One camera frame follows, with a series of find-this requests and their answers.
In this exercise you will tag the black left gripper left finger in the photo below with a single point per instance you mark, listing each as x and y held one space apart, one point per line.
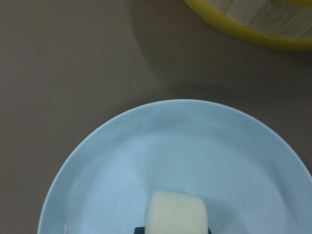
139 230

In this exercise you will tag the white steamed bun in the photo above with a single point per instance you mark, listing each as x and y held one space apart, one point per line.
174 213

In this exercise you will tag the yellow bamboo steamer basket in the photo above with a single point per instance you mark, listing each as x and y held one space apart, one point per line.
276 24

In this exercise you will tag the light blue plate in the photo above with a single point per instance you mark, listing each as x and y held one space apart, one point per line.
250 179

